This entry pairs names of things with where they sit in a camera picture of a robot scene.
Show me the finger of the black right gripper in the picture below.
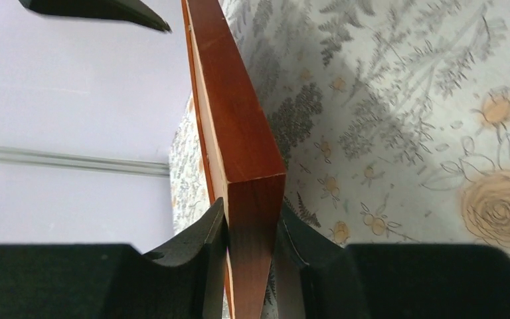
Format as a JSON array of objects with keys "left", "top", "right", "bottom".
[{"left": 19, "top": 0, "right": 172, "bottom": 33}]

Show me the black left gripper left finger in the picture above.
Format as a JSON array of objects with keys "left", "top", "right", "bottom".
[{"left": 0, "top": 199, "right": 227, "bottom": 318}]

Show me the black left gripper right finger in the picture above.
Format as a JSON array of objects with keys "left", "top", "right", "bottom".
[{"left": 274, "top": 206, "right": 510, "bottom": 318}]

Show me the orange wooden picture frame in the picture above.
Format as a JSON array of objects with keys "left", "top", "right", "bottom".
[{"left": 182, "top": 1, "right": 286, "bottom": 318}]

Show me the floral patterned table mat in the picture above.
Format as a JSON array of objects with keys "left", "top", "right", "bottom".
[{"left": 169, "top": 1, "right": 510, "bottom": 318}]

